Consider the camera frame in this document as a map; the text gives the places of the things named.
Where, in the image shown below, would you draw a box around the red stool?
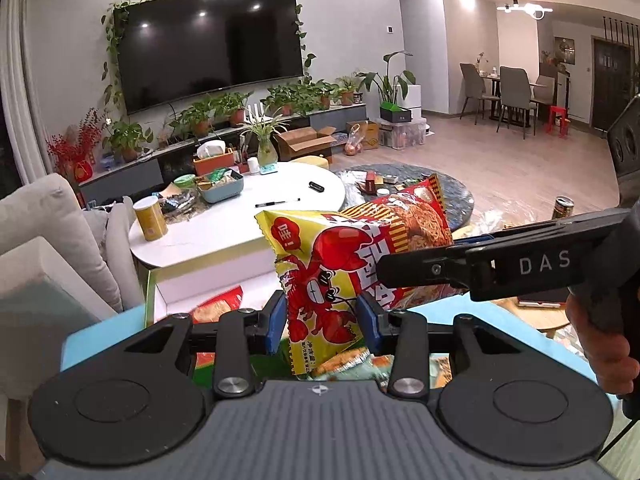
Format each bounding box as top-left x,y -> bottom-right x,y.
544,104 -> 571,137

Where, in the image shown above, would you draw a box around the tall broad-leaf plant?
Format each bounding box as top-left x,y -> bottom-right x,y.
356,50 -> 416,111

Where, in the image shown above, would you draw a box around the light grey sofa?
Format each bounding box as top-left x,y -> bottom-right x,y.
0,172 -> 147,403

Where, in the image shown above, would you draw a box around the teal basket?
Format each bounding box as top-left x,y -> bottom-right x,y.
197,168 -> 245,205

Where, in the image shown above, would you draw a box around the ceiling lamp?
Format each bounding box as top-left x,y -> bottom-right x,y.
496,0 -> 554,20

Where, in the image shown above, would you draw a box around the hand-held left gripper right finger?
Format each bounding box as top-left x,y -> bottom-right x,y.
356,291 -> 523,402

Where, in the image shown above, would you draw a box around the yellow crayfish print snack packet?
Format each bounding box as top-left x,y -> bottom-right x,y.
254,173 -> 467,377

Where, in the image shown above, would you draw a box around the person's right hand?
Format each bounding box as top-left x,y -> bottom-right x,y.
566,291 -> 633,403

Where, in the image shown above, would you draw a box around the wall television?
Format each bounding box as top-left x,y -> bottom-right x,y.
113,0 -> 305,115

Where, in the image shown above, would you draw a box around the open cardboard box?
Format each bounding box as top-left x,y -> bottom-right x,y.
273,125 -> 339,164

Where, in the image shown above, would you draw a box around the orange tissue box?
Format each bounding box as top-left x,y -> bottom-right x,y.
193,141 -> 237,177

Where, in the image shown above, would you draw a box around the white round table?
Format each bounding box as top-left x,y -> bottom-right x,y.
128,161 -> 347,269

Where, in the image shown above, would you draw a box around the grey dining chair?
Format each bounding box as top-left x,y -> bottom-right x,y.
497,65 -> 539,136
458,62 -> 501,120

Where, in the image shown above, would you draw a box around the black and green box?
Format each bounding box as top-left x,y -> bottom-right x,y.
378,101 -> 414,124

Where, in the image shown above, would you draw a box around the red flower arrangement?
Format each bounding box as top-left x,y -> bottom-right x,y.
46,108 -> 104,182

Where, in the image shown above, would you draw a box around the white curtain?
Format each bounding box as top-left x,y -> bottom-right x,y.
0,0 -> 52,187

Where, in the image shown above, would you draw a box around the yellow cylindrical can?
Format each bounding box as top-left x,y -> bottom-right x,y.
133,196 -> 170,241

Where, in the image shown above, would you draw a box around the pale green snack packet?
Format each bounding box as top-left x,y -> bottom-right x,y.
309,347 -> 397,394

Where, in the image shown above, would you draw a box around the plastic bag of oranges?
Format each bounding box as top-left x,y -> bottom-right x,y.
344,124 -> 364,156

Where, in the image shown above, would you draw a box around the pile of shiny wrappers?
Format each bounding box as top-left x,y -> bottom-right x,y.
154,182 -> 202,219

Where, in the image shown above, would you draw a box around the dark marble round table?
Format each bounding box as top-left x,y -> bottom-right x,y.
334,162 -> 476,235

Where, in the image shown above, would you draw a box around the round wooden table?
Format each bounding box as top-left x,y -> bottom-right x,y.
492,296 -> 577,339

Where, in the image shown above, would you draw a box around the yellow carton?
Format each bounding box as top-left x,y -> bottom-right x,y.
346,120 -> 381,151

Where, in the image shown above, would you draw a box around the dining table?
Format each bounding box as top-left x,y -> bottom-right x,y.
479,72 -> 551,120

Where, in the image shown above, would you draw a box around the grey television cabinet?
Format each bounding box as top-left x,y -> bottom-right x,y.
77,102 -> 369,206

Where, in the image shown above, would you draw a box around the glass vase with spider plant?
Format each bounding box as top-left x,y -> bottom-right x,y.
240,109 -> 292,169

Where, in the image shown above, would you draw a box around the clear storage boxes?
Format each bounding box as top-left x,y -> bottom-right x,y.
377,117 -> 434,150

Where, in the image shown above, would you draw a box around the orange-red snack packet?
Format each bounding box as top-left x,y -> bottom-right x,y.
192,285 -> 245,324

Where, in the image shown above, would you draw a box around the yellow round cushion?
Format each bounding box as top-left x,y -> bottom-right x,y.
290,155 -> 331,171

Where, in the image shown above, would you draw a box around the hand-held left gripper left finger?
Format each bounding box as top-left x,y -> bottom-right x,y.
122,290 -> 288,402

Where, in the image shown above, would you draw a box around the green gift box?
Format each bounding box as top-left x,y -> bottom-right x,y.
144,247 -> 456,396

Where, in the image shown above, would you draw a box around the row of potted plants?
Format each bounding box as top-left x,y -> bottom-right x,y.
102,75 -> 363,164

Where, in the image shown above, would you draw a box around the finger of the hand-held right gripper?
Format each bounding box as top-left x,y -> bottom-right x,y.
451,210 -> 626,249
377,244 -> 496,292

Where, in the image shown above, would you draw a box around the dark wooden door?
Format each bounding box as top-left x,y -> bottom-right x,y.
590,35 -> 635,134

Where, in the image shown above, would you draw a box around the trailing green vine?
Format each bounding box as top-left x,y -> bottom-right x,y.
100,0 -> 319,111

